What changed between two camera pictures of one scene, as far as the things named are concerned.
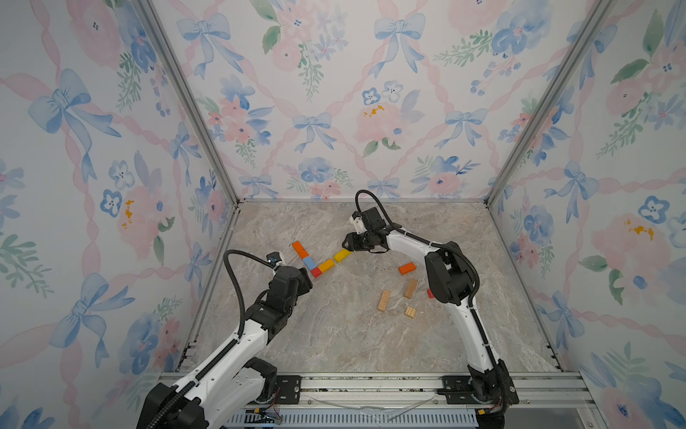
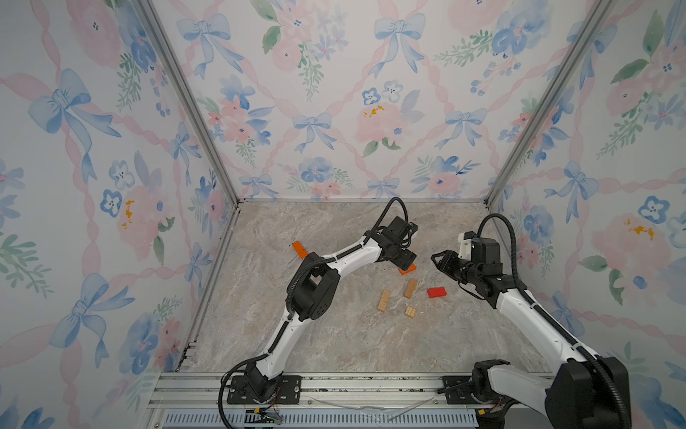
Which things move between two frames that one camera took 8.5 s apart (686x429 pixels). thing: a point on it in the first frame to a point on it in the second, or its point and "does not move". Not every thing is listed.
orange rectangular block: x=407 y=268 does not move
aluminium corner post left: x=160 y=35 does not move
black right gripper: x=352 y=242 to x=447 y=261
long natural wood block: x=384 y=300 does not move
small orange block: x=300 y=249 does not move
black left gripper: x=305 y=281 to x=406 y=260
